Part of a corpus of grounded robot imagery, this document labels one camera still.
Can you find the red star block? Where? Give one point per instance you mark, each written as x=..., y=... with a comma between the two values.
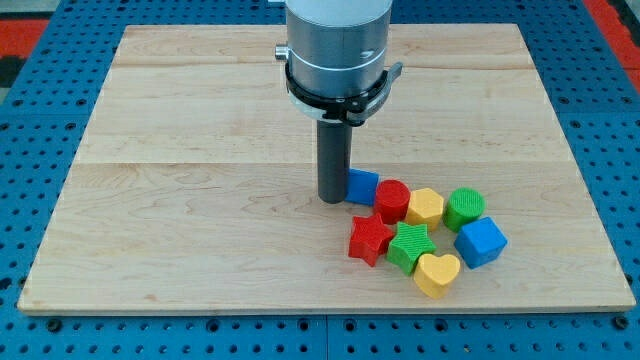
x=369, y=239

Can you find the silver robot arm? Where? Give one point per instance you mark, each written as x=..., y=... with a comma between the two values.
x=335, y=58

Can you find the blue triangle block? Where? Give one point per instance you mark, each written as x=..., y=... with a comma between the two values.
x=362, y=186

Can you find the green star block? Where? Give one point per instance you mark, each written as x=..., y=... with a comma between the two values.
x=408, y=245

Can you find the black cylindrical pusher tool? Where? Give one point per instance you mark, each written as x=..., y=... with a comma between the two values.
x=333, y=160

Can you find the red cylinder block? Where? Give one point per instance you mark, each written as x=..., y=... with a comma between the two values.
x=391, y=201

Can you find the yellow hexagon block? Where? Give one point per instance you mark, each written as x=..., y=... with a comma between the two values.
x=425, y=207

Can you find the wooden board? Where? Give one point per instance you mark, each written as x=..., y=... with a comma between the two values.
x=193, y=189

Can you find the yellow heart block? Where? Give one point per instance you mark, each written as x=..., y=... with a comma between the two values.
x=434, y=274

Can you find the green cylinder block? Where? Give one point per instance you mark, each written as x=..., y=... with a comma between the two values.
x=464, y=205

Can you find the blue cube block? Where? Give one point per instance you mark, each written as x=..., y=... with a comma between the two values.
x=480, y=242

